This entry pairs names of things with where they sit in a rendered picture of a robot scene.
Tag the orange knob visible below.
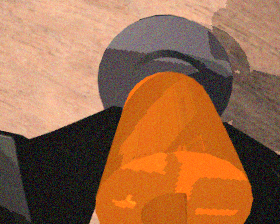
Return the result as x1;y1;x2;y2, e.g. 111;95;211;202
95;72;253;224

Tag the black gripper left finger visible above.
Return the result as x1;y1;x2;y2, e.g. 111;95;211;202
0;105;123;224

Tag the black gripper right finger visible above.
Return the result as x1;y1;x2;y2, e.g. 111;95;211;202
222;123;280;224

